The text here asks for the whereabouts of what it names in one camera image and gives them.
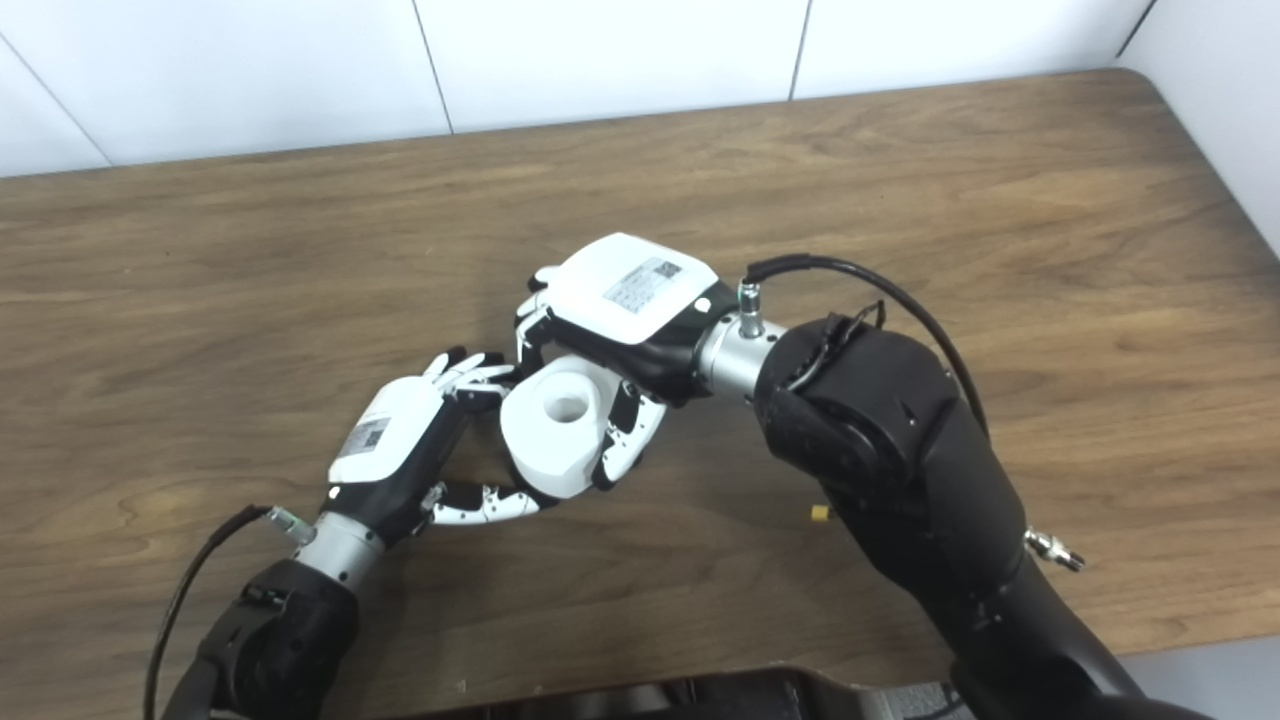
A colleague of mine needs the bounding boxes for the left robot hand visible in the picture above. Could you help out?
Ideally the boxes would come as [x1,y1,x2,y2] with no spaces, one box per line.
[327,348,547,547]

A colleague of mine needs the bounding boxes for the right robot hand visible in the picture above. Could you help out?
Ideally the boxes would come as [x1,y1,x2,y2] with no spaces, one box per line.
[513,232,737,493]

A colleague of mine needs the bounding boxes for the round white piece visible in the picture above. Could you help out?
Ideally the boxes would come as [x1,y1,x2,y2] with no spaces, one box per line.
[499,356,613,500]

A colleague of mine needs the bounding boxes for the black robot torso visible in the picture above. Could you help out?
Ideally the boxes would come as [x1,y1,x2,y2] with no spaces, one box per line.
[390,667,979,720]

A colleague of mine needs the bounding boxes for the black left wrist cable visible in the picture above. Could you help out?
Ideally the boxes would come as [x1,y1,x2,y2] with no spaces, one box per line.
[143,503,303,720]

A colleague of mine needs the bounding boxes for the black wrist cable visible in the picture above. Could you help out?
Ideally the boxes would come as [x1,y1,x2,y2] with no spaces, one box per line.
[143,503,303,720]
[742,253,993,443]

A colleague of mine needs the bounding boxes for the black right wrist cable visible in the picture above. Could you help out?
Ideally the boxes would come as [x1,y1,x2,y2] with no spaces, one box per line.
[742,253,993,443]

